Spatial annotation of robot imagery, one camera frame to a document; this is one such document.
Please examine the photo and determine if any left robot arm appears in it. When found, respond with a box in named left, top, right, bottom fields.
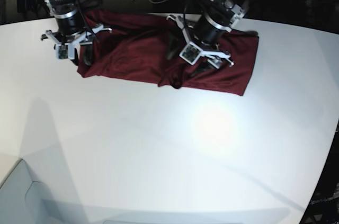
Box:
left=166, top=0, right=251, bottom=70

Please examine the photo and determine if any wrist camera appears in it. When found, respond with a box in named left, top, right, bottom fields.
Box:
left=55, top=44, right=75, bottom=60
left=179, top=43, right=201, bottom=65

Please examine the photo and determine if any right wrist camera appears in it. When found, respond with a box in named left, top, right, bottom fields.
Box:
left=55, top=44, right=75, bottom=60

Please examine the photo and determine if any dark red t-shirt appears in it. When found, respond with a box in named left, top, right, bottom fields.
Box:
left=77, top=10, right=259, bottom=96

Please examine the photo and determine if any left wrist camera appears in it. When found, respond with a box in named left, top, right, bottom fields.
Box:
left=179, top=43, right=201, bottom=65

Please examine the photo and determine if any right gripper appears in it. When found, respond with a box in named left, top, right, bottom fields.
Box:
left=40, top=19, right=112, bottom=66

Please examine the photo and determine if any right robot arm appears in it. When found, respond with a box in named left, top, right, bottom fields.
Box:
left=40, top=0, right=112, bottom=66

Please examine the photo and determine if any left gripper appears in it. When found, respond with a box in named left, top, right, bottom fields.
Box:
left=166, top=14, right=234, bottom=77

